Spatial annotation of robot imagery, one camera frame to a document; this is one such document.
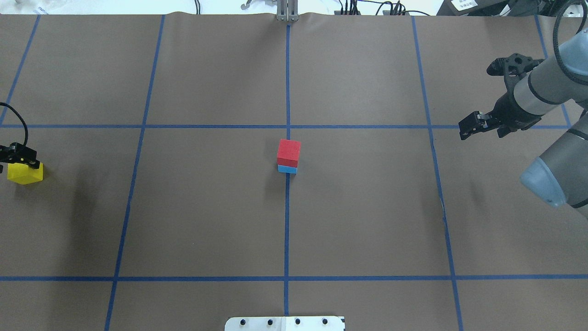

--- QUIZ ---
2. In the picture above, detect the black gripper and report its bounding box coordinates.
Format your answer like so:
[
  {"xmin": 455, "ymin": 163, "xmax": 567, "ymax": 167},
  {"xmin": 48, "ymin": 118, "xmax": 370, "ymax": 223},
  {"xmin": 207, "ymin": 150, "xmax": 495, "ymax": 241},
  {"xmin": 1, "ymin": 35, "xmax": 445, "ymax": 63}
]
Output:
[{"xmin": 458, "ymin": 92, "xmax": 542, "ymax": 141}]

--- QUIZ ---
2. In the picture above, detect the yellow block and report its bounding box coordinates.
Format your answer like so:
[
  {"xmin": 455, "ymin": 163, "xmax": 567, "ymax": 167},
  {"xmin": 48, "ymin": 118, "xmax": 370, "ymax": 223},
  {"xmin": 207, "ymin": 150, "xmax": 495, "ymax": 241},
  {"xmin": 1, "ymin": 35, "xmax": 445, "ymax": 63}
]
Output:
[{"xmin": 7, "ymin": 163, "xmax": 44, "ymax": 185}]

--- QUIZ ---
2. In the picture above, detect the red block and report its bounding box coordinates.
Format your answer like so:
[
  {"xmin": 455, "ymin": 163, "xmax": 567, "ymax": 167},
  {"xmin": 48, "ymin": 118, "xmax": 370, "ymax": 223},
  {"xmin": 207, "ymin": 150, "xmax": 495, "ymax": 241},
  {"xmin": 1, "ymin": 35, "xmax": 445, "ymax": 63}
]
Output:
[{"xmin": 277, "ymin": 139, "xmax": 302, "ymax": 168}]

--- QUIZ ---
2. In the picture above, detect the blue block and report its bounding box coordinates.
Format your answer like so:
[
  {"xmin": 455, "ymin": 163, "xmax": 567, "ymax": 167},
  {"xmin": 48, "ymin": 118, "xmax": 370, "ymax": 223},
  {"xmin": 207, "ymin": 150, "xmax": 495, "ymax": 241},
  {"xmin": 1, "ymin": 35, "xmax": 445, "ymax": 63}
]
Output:
[{"xmin": 277, "ymin": 164, "xmax": 298, "ymax": 174}]

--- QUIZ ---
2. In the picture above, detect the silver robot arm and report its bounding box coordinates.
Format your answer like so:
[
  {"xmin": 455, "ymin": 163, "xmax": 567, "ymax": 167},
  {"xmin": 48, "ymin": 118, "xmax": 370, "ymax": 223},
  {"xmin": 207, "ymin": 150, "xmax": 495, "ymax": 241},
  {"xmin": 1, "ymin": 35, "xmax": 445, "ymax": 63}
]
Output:
[{"xmin": 458, "ymin": 29, "xmax": 587, "ymax": 216}]

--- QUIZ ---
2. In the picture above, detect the brown paper table cover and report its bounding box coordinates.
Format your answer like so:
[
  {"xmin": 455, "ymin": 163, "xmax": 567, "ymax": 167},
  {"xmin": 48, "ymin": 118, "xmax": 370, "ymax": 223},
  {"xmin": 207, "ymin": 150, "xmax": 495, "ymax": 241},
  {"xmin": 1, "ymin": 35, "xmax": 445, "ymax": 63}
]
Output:
[{"xmin": 1, "ymin": 12, "xmax": 587, "ymax": 331}]

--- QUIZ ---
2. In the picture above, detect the aluminium frame post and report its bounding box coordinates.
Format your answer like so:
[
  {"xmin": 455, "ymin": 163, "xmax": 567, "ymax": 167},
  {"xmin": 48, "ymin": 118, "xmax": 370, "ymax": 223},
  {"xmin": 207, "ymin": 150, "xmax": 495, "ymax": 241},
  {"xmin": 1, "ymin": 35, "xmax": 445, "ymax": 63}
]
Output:
[{"xmin": 274, "ymin": 0, "xmax": 300, "ymax": 23}]

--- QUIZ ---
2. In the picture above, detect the white camera mast pedestal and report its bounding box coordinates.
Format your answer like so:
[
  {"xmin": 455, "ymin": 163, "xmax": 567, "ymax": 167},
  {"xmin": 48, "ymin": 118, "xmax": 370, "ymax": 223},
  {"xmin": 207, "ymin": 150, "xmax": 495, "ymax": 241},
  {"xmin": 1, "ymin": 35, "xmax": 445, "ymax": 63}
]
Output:
[{"xmin": 224, "ymin": 316, "xmax": 346, "ymax": 331}]

